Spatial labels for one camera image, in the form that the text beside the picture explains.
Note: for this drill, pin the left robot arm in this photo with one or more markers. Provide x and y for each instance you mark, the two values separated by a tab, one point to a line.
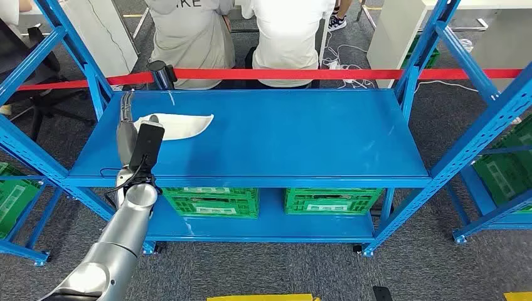
120	241

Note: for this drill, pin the white curved plastic part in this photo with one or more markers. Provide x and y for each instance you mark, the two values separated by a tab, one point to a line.
187	124

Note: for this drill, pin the blue metal shelf rack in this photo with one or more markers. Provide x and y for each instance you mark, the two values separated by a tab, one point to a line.
21	250
498	218
270	137

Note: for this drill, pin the white power strip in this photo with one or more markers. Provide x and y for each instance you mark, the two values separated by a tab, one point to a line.
333	65

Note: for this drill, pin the person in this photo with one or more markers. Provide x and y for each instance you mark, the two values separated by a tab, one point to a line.
287	33
8	10
337	21
191	37

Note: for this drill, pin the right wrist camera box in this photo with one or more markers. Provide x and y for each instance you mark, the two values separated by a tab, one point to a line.
381	294

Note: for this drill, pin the yellow floor tape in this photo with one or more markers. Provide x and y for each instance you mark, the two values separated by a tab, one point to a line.
519	296
257	298

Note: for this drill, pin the black barrier post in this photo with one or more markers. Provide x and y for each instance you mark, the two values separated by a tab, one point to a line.
160	74

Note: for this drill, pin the red barrier belt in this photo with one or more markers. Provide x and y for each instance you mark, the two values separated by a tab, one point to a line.
291	74

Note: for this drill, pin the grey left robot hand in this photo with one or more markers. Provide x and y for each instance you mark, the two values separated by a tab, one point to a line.
126	141

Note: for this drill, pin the black office chair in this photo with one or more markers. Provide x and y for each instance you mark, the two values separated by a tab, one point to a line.
41	95

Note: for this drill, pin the metal tube frame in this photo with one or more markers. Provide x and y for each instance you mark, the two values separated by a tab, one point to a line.
465	29

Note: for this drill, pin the white partition panel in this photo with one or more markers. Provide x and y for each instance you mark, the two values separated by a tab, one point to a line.
99	33

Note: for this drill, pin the green plastic crate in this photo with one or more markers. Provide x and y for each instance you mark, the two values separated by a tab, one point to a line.
332	201
505	174
210	203
14	199
430	58

